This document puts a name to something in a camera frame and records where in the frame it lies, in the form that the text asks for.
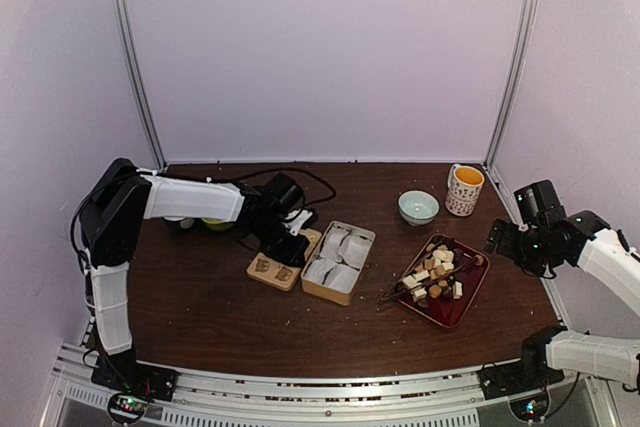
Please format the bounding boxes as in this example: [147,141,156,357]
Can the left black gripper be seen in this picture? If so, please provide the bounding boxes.
[248,216,312,268]

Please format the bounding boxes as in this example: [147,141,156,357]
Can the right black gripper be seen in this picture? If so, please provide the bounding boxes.
[484,218,549,275]

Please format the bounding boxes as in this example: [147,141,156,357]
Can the tan bear tin lid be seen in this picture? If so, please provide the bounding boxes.
[246,229,322,292]

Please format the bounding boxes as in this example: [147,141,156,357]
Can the metal tongs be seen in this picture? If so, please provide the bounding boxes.
[380,252,487,302]

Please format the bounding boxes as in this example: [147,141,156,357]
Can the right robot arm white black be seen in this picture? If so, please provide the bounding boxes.
[484,179,639,393]

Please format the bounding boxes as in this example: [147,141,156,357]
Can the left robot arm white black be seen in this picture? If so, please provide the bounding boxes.
[70,158,313,391]

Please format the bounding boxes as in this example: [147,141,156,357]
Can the round brown chocolate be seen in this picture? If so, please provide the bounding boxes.
[429,284,443,299]

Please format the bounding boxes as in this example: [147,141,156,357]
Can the white chocolate block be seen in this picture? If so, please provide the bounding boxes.
[401,275,420,291]

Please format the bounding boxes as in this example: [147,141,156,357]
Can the tan tin box with paper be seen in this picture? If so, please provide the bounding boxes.
[301,221,376,306]

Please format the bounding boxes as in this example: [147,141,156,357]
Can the lime green plastic bowl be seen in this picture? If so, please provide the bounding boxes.
[202,218,234,232]

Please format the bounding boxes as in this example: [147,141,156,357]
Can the patterned mug yellow inside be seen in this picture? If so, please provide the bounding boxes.
[445,164,485,217]

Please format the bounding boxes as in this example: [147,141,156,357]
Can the red rectangular tray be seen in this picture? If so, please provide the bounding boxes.
[384,234,490,329]

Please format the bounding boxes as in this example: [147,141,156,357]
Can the small white bowl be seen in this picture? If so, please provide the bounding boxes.
[163,217,195,232]

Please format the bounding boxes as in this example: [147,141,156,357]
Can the pale green ceramic bowl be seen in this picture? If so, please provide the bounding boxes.
[397,190,440,226]

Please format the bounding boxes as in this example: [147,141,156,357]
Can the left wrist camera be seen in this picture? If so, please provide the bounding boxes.
[283,208,317,236]

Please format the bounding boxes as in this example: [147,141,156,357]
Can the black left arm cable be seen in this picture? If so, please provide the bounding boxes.
[205,167,337,254]

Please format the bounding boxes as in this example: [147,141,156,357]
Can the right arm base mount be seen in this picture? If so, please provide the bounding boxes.
[477,361,565,400]

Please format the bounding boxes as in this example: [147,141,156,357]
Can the front aluminium rail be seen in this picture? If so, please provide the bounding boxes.
[36,343,622,426]

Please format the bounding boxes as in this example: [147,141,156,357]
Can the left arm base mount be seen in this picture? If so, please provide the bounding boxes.
[91,355,178,401]

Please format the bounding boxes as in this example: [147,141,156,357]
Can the right aluminium frame post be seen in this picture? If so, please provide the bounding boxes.
[484,0,539,171]

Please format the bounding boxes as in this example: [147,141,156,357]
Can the aluminium frame post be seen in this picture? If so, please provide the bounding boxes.
[112,0,168,170]
[484,0,539,171]

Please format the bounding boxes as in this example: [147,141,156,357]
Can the left aluminium frame post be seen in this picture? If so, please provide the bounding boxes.
[112,0,168,170]

